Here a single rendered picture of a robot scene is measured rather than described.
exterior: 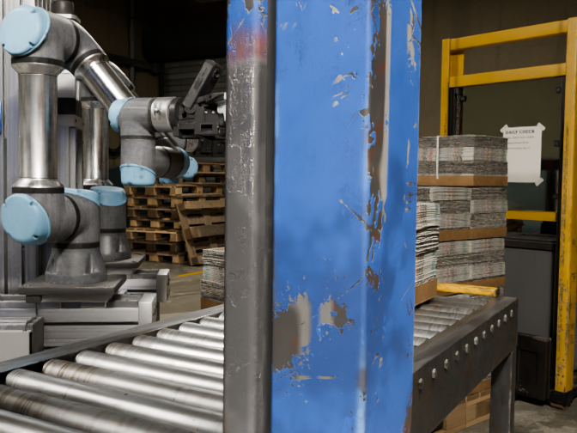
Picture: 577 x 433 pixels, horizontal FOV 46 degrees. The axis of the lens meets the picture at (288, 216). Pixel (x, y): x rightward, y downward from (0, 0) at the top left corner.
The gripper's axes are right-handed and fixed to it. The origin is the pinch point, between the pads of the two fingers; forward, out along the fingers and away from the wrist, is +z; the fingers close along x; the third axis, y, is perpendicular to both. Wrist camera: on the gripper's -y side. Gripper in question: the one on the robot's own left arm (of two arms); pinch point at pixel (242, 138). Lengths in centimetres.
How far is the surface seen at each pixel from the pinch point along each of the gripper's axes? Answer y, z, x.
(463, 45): -52, 146, -37
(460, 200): 20, 93, 26
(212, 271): 46, -19, 20
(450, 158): 3, 99, 11
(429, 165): 8, 97, 1
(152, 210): 137, 188, -589
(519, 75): -38, 152, -3
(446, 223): 29, 82, 30
